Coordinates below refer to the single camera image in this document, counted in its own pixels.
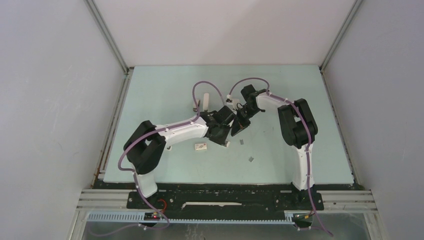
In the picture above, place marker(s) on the white staple box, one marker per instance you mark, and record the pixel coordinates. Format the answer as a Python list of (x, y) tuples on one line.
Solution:
[(200, 146)]

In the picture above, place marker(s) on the left aluminium frame post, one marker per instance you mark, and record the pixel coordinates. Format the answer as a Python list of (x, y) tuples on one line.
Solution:
[(117, 109)]

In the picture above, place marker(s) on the small grey stapler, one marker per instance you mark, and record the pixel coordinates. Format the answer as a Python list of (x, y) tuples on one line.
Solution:
[(196, 104)]

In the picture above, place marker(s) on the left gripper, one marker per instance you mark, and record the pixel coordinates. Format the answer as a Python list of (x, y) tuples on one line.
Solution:
[(221, 140)]

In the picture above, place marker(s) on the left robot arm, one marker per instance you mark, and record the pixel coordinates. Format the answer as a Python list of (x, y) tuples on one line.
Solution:
[(146, 145)]

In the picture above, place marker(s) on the white stapler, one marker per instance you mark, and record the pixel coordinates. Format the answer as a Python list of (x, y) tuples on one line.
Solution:
[(206, 101)]

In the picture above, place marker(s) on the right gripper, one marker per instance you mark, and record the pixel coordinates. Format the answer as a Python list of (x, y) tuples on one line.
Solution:
[(239, 124)]

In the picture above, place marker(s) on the right aluminium frame post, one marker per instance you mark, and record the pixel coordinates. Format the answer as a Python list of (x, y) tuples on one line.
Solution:
[(341, 34)]

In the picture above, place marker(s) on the aluminium frame post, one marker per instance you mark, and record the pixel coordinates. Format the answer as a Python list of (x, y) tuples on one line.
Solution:
[(117, 109), (341, 34)]

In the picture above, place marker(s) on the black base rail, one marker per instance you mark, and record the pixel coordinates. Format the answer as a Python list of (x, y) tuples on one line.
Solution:
[(228, 202)]

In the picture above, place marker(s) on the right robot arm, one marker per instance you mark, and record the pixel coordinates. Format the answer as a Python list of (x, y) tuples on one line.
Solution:
[(298, 129)]

